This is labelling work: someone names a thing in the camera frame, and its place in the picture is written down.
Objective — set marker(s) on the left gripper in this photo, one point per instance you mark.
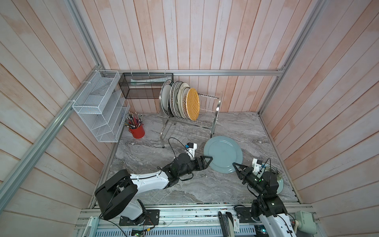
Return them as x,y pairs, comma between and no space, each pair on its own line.
204,165

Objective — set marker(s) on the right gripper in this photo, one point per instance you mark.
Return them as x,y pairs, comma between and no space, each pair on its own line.
242,174

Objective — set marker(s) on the grey-green round plate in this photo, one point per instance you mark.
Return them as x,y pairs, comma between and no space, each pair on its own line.
224,151

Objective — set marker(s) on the steel two-tier dish rack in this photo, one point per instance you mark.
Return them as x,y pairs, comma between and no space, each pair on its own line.
187,130

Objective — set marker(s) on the yellow woven round plate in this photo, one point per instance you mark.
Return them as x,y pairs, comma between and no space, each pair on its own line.
192,104

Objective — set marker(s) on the small orange sunburst plate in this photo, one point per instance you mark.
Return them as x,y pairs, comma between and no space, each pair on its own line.
184,102

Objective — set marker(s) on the white plate green characters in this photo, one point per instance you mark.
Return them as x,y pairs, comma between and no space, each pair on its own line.
175,97

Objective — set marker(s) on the cream floral plate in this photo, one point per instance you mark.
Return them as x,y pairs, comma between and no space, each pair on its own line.
182,87

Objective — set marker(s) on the green rim white plate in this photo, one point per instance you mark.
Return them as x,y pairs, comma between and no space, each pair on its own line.
164,96

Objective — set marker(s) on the large orange sunburst plate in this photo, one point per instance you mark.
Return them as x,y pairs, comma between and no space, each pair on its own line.
172,100

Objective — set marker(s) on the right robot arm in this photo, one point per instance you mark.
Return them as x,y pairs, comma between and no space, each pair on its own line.
267,206

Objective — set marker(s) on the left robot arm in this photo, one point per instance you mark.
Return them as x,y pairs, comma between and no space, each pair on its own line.
117,195

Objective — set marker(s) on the light green floral plate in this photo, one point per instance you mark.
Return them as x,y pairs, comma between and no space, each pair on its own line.
279,177

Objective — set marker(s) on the red pencil cup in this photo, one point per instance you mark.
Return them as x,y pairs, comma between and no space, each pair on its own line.
138,132

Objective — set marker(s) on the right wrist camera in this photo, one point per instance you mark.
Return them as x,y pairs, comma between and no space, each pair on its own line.
256,165

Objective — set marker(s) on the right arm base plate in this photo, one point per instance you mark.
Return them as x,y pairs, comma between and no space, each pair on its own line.
245,215

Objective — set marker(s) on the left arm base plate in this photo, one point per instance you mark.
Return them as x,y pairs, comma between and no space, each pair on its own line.
150,217

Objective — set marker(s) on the white box camera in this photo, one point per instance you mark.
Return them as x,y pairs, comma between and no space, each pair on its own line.
304,222

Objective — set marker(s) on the black mesh wall basket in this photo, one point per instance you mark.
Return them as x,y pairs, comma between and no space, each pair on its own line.
143,85

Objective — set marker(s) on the white wire wall shelf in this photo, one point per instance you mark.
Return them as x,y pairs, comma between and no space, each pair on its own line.
101,107

